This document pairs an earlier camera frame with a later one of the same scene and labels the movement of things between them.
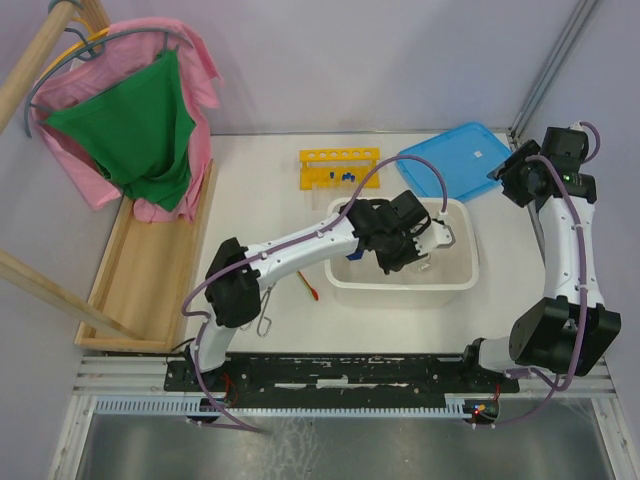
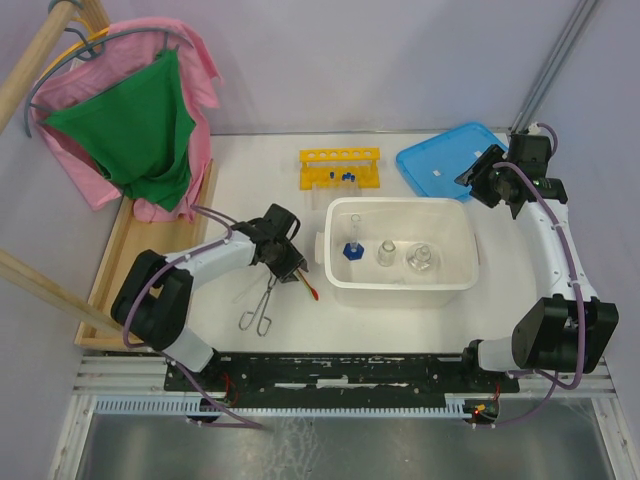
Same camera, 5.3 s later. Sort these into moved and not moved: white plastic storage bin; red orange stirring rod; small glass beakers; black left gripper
Moved: black left gripper
Not moved: red orange stirring rod; white plastic storage bin; small glass beakers
